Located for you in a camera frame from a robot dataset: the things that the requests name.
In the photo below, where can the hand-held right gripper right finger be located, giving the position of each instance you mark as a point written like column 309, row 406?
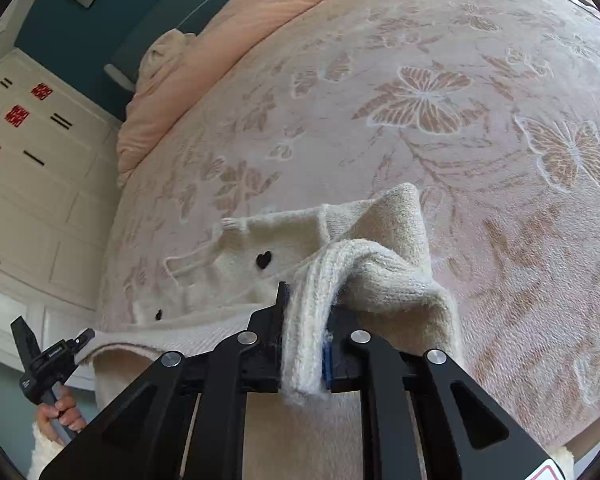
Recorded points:
column 334, row 367

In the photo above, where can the pink butterfly printed blanket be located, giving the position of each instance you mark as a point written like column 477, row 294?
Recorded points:
column 430, row 185

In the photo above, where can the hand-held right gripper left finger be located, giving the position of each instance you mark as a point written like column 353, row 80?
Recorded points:
column 267, row 342

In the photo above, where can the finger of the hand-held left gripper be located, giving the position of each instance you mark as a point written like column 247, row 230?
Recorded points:
column 82, row 338

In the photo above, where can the white wardrobe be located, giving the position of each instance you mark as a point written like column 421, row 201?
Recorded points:
column 55, row 200

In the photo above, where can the cream knit sweater black hearts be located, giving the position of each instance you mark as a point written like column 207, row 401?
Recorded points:
column 220, row 270

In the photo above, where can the person's left hand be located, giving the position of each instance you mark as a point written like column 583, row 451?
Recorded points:
column 62, row 412

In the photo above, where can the cream fleece cloth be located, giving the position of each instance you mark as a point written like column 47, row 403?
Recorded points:
column 162, row 55

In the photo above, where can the peach duvet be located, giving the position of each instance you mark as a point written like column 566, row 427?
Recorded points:
column 260, row 15

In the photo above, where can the person's left forearm fleece sleeve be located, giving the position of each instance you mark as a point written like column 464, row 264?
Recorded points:
column 42, row 452

